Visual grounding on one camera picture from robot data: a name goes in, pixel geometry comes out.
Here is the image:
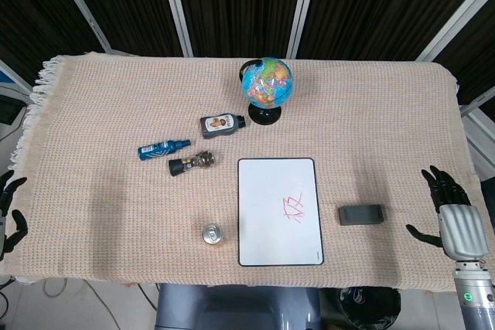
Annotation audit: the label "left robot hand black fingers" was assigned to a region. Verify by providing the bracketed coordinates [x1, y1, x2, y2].
[0, 169, 29, 262]

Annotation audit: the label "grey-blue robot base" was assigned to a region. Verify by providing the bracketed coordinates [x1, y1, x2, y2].
[155, 283, 322, 330]

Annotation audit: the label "small whiteboard with red scribble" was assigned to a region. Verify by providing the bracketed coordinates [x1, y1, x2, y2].
[237, 157, 325, 267]

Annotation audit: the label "grey side partition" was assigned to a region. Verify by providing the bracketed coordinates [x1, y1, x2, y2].
[459, 90, 495, 183]

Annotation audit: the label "blue spray bottle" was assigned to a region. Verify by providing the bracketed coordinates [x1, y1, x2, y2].
[138, 138, 192, 161]

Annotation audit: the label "black trash bin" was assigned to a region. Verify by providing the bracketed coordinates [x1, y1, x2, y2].
[339, 286, 402, 330]

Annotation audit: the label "black whiteboard eraser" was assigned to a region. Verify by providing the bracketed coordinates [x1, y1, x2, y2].
[338, 203, 387, 226]

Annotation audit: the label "orange drink can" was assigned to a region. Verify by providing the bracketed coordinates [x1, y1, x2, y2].
[201, 223, 226, 247]

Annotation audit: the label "clear grinder bottle black cap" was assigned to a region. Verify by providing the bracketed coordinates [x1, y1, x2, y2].
[168, 151, 217, 176]

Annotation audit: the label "grey squeeze bottle portrait label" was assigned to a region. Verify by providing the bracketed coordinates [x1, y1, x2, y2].
[200, 113, 247, 140]

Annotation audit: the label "aluminium partition post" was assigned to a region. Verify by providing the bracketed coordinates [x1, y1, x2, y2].
[48, 0, 114, 53]
[157, 0, 193, 57]
[415, 0, 495, 63]
[285, 0, 321, 59]

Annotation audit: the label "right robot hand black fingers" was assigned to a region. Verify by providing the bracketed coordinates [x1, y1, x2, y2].
[405, 165, 489, 262]

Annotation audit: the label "blue desk globe black stand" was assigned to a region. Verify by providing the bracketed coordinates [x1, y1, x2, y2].
[238, 56, 294, 125]

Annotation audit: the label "dark corrugated partition panel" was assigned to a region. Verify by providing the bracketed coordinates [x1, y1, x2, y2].
[435, 22, 495, 106]
[172, 0, 309, 59]
[61, 0, 183, 57]
[299, 0, 495, 61]
[0, 0, 104, 86]

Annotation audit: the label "beige woven tablecloth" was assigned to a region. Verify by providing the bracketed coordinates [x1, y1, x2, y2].
[0, 51, 485, 297]

